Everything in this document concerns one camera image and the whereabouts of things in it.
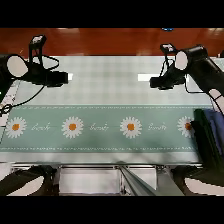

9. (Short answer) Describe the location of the blue garment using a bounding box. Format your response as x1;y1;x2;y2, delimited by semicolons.
202;109;224;158

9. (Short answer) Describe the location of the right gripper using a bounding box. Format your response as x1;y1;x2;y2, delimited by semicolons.
148;64;187;91

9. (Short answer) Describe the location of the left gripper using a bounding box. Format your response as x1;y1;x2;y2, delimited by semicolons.
38;70;70;88

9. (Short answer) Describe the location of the dark green garment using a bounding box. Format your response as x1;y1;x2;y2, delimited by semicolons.
190;108;224;168

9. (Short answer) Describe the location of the silver frame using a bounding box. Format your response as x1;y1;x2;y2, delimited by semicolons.
0;161;224;197

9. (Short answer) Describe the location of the black cable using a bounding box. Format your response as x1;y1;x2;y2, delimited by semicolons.
184;74;205;95
0;83;46;115

